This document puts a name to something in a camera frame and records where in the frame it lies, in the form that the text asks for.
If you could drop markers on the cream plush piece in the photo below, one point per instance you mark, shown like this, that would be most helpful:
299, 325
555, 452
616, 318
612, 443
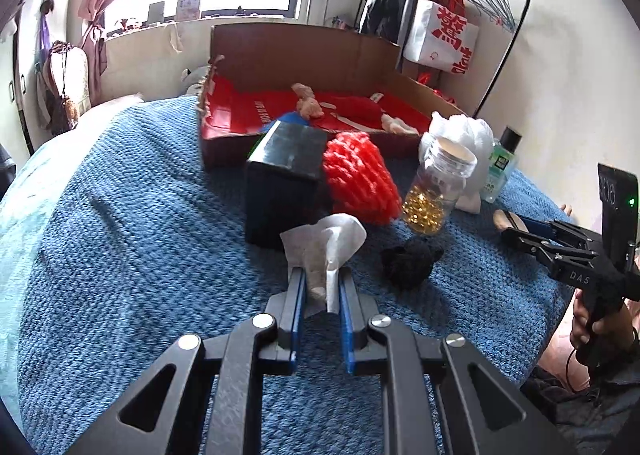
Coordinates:
397, 124

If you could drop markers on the red knitted pouch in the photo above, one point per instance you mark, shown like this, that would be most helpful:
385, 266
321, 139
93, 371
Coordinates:
360, 111

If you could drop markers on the glass jar of golden beads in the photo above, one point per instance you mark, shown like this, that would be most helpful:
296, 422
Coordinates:
440, 175

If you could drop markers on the cream crocheted toy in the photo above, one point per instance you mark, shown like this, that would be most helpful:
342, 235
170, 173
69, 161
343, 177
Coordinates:
310, 109
302, 91

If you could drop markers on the brown patterned handbag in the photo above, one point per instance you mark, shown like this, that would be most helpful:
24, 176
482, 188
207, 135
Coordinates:
65, 112

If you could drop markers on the white tissue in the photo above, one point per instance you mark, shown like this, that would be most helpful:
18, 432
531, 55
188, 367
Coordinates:
320, 240

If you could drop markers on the green liquid bottle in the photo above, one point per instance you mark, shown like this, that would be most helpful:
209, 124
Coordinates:
500, 165

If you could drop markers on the black knitted pouch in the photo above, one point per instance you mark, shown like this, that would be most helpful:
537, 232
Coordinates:
410, 262

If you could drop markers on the dark printed box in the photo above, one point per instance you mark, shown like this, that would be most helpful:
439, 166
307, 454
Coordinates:
280, 195

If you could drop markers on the white paper bag red print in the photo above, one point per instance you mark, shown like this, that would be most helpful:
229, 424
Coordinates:
430, 35

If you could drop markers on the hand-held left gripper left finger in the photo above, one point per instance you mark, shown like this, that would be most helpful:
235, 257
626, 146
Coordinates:
298, 315

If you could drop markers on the white mesh bath sponge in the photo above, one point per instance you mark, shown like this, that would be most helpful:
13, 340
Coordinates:
465, 130

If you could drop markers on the person's right hand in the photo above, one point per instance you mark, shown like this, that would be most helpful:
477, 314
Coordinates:
580, 327

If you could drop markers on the pink greeting card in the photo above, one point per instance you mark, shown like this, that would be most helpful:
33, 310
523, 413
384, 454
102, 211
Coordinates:
189, 6

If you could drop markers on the purple hanging bag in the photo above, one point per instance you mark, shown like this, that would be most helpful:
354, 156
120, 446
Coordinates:
46, 35

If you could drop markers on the grey husky plush toy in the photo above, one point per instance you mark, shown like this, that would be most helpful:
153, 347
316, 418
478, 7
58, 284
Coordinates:
192, 80

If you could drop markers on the black clothes rack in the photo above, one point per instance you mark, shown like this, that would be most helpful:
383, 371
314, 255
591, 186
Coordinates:
500, 66

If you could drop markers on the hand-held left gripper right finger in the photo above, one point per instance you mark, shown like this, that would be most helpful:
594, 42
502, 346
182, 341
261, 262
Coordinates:
347, 320

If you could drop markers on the blue towel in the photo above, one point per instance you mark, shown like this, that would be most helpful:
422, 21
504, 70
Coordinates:
287, 119

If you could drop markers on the blue knitted blanket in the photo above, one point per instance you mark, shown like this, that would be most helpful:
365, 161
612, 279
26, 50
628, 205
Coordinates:
150, 235

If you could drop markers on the red plastic bag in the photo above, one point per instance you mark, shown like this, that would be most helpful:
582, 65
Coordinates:
430, 80

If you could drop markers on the chair with white cushion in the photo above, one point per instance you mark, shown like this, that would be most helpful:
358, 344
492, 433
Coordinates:
75, 75

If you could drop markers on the cardboard box with red lining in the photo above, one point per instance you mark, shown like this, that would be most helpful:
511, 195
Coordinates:
310, 55

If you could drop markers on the red mesh bath sponge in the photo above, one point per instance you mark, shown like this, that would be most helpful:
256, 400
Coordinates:
357, 175

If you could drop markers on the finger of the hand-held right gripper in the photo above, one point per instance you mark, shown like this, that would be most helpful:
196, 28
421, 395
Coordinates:
540, 225
530, 244

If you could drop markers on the dark hanging clothes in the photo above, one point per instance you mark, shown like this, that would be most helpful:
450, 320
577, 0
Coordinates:
385, 5

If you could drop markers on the person's dark clothing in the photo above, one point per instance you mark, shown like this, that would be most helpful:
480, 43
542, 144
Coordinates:
590, 415

